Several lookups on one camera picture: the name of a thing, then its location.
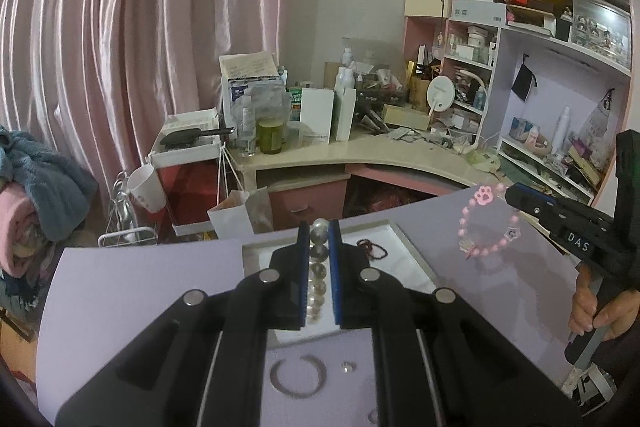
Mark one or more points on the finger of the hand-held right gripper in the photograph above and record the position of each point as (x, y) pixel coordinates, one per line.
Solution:
(535, 193)
(530, 207)

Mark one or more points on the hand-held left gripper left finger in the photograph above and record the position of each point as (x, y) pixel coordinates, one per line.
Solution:
(303, 277)

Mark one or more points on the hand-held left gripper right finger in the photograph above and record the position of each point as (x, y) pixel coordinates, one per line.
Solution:
(337, 277)

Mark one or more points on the white shallow tray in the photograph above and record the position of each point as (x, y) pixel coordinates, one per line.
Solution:
(395, 267)

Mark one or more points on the silver bangle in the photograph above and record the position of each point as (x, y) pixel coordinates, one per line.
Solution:
(274, 377)

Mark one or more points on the person's right hand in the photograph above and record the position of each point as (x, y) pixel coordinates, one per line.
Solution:
(582, 307)

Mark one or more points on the light green case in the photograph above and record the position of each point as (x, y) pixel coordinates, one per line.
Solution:
(484, 160)

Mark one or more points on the white spray bottle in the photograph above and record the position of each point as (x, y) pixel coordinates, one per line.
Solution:
(562, 132)

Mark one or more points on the pink drawer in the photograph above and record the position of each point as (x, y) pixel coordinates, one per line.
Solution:
(305, 207)

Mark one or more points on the white paper bag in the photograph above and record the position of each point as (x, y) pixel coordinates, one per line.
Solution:
(235, 217)

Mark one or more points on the printed plastic bag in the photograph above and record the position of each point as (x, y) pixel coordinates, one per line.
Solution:
(597, 122)

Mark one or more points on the black pouch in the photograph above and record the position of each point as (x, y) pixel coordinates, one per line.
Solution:
(522, 82)

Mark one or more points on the pink and white bookshelf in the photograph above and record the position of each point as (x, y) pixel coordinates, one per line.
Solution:
(550, 77)

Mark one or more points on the cream corner desk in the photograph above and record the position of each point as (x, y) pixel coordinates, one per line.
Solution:
(325, 154)

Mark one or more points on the round white mirror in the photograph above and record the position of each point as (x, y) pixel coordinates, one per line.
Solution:
(441, 92)

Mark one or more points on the green glass jar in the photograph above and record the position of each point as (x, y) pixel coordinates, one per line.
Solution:
(271, 139)

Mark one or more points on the tan box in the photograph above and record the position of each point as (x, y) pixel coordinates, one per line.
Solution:
(405, 117)

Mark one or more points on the clear plastic bottle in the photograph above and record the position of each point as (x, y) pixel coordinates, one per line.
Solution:
(246, 132)

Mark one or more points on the tall white box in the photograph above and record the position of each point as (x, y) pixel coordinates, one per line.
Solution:
(345, 117)

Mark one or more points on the wide white box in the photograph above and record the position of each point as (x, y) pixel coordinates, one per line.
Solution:
(316, 117)

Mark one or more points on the white storage box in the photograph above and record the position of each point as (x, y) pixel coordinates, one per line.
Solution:
(185, 154)

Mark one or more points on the green carton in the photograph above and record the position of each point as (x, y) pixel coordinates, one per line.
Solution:
(295, 102)

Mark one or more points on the framed photo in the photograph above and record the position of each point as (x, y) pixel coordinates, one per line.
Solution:
(597, 27)

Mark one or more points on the white cup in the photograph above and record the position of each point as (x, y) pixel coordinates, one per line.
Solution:
(147, 189)

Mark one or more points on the black hairbrush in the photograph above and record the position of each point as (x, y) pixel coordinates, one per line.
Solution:
(180, 138)

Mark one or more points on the white box with grey print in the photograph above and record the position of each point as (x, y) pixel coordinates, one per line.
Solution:
(479, 12)

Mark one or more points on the blue and white cardboard box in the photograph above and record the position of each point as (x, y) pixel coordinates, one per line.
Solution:
(250, 72)

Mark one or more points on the blue fleece blanket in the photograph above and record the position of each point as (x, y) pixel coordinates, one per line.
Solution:
(45, 177)

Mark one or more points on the pink blanket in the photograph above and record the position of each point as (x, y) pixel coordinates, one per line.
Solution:
(20, 227)

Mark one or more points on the pink satin curtain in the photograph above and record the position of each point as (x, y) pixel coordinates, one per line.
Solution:
(125, 32)

